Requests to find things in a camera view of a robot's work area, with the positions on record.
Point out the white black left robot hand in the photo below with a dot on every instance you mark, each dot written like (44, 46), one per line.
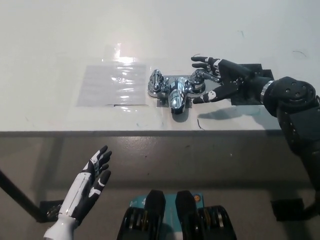
(85, 185)

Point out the chrome faucet body with spout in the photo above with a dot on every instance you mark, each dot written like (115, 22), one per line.
(176, 95)

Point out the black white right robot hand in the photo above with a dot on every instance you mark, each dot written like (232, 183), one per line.
(230, 77)

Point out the black table leg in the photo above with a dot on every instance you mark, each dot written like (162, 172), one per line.
(20, 197)

